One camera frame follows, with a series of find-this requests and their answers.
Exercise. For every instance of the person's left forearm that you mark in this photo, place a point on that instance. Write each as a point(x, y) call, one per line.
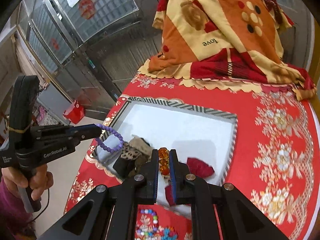
point(10, 207)

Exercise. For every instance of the leopard print hair bow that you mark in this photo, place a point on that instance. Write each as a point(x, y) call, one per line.
point(135, 147)

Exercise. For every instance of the red velvet hair bow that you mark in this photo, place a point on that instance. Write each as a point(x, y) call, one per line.
point(200, 167)

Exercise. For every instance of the glass block window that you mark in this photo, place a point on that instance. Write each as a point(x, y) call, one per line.
point(112, 5)

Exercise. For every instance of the striped jewelry box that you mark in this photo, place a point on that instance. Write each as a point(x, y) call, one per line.
point(175, 130)

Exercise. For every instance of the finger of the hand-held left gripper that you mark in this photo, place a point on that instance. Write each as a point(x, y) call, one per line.
point(87, 129)
point(60, 140)

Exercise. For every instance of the red floral tablecloth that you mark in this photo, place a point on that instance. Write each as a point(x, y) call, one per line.
point(250, 142)

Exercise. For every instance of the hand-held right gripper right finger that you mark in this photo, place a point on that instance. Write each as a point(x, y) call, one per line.
point(173, 180)

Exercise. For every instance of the person's left hand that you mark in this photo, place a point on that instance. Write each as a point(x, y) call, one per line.
point(15, 180)

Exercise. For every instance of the floral fabric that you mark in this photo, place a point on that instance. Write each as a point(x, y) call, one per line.
point(40, 115)

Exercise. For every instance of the round red window decoration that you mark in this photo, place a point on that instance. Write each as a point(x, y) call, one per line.
point(86, 8)

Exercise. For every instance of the black hair bow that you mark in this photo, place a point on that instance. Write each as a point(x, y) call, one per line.
point(122, 168)

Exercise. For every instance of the orange red printed blanket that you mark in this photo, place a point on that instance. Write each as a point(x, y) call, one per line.
point(225, 30)

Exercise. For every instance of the grey metal door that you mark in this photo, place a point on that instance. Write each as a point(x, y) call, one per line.
point(125, 62)

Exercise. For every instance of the red bag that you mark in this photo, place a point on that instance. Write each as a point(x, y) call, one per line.
point(73, 112)

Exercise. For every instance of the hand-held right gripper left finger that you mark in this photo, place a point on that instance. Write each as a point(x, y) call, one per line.
point(156, 177)

